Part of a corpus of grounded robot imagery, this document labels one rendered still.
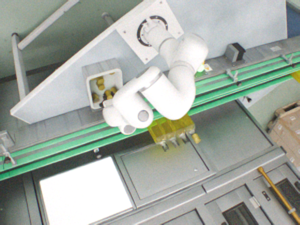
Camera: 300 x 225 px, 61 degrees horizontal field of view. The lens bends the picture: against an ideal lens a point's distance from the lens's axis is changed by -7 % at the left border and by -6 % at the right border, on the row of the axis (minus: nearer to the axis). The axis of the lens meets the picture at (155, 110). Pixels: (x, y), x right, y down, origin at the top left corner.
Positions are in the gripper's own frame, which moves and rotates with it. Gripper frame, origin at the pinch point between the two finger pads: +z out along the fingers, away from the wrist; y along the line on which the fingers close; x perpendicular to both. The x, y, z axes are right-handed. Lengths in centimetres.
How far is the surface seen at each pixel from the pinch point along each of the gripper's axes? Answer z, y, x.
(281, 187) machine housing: -59, 74, -50
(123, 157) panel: -9.3, 0.1, -34.1
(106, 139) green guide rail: -3.8, -6.0, -23.0
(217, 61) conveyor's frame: 5, 70, 1
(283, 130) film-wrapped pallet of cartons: 116, 323, -234
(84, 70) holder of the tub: 1.7, -9.2, 16.4
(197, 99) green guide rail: -7, 48, -13
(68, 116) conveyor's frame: 8.8, -21.6, -10.5
